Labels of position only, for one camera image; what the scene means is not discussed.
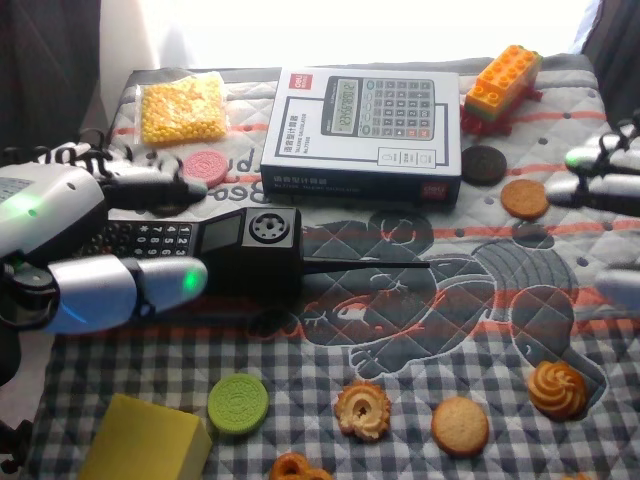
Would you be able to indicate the pretzel-shaped cookie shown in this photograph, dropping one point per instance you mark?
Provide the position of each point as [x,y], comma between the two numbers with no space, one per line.
[292,467]

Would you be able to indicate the orange and red brick toy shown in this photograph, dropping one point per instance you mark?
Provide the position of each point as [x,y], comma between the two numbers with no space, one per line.
[505,80]

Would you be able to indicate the yellow block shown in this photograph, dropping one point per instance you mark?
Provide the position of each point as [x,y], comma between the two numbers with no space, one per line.
[145,440]

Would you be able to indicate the swirl butter cookie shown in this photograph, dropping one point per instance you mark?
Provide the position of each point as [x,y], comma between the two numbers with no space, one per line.
[557,390]

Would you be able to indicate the pink sandwich cookie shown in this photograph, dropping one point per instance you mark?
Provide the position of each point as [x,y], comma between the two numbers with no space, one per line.
[207,167]

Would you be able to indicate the dark curtain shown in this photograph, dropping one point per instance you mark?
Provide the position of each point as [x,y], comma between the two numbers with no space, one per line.
[617,55]
[45,65]

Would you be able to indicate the grey quilt with bear print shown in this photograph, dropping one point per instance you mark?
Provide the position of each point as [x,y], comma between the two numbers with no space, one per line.
[400,325]

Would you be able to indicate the calculator box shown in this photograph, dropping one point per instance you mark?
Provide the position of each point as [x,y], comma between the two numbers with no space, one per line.
[310,140]

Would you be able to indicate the large black toy phone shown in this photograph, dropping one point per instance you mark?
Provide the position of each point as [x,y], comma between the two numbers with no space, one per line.
[260,260]

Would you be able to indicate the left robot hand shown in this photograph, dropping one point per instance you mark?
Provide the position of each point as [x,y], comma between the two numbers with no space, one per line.
[55,215]

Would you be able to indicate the green sandwich cookie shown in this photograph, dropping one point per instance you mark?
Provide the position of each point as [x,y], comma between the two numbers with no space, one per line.
[238,402]

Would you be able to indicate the bag of yellow beads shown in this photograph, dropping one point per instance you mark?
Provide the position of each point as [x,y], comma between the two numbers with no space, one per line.
[180,110]

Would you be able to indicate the round tan biscuit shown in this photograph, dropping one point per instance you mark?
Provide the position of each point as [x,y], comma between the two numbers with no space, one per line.
[460,426]
[523,199]

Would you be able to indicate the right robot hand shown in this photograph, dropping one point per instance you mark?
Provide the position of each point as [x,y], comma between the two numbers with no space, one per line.
[610,192]

